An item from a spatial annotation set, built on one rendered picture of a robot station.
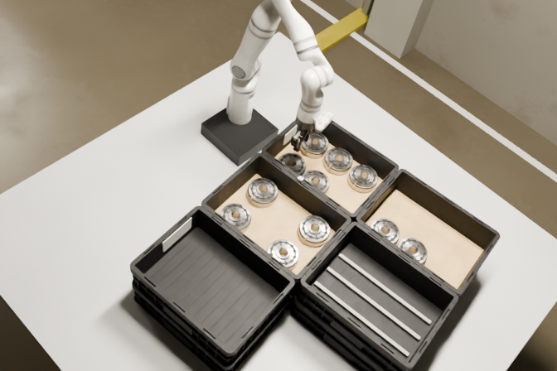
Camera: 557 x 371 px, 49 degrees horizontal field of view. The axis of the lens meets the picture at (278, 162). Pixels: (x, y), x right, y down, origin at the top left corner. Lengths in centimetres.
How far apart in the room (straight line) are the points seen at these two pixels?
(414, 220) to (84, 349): 115
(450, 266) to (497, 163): 162
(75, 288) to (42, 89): 174
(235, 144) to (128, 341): 81
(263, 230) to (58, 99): 182
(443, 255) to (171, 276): 90
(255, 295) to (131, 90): 191
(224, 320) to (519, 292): 107
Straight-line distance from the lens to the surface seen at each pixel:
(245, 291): 192
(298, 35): 186
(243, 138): 234
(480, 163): 363
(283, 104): 257
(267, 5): 199
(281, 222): 206
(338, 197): 216
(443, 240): 218
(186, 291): 191
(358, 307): 197
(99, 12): 406
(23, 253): 218
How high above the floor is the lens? 255
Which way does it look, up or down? 52 degrees down
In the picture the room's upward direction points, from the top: 13 degrees clockwise
